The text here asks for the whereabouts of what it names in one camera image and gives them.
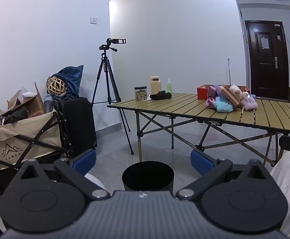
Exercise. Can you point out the striped wooden tray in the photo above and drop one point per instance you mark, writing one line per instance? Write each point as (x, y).
(230, 95)

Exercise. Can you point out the clear jar of corks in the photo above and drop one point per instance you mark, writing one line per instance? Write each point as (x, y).
(140, 94)

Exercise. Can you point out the black round trash bin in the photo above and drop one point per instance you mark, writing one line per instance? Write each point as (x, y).
(147, 176)

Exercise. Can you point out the mop pole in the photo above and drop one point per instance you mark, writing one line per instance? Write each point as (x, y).
(229, 72)

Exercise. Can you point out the folding slatted table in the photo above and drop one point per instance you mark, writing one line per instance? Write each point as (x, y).
(174, 107)

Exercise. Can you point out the woven rattan ball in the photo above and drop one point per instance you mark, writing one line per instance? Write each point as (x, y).
(57, 86)

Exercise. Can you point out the red cardboard box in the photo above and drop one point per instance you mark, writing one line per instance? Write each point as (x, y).
(202, 92)

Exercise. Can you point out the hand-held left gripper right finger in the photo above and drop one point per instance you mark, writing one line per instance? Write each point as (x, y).
(201, 160)

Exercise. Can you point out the light blue plush toy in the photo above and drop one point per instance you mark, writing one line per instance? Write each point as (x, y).
(223, 105)

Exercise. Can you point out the white paper notice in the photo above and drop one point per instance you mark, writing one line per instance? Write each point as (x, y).
(264, 43)

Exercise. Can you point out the dark blue fabric bag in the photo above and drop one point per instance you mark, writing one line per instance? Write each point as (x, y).
(71, 77)

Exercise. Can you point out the black cloth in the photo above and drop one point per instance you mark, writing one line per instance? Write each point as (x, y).
(160, 95)

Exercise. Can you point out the blue water bottle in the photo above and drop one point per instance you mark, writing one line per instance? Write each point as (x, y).
(48, 103)

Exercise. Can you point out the dark brown door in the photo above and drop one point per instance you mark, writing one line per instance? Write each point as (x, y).
(266, 67)

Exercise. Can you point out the brown cardboard box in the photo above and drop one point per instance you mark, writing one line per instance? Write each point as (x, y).
(34, 104)

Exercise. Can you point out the green spray bottle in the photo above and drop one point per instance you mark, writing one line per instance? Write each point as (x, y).
(169, 87)

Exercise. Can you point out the shiny pink cloth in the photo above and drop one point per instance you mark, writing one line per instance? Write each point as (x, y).
(211, 97)

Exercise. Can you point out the cream plush toy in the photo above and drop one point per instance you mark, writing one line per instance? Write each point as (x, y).
(237, 90)

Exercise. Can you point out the white lidded cup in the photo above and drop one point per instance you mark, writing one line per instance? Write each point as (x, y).
(29, 96)

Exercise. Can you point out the small blue container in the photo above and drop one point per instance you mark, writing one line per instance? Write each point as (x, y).
(252, 96)

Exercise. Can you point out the black suitcase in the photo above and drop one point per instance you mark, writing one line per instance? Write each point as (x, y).
(77, 124)

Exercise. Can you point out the black tripod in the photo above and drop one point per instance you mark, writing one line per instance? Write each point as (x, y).
(106, 64)

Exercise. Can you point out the beige folding wagon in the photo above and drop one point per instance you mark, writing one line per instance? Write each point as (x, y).
(23, 134)

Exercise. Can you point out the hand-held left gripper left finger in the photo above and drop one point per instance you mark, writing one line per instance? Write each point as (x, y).
(85, 159)

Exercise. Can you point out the light wooden box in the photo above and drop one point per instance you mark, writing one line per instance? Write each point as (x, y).
(155, 86)

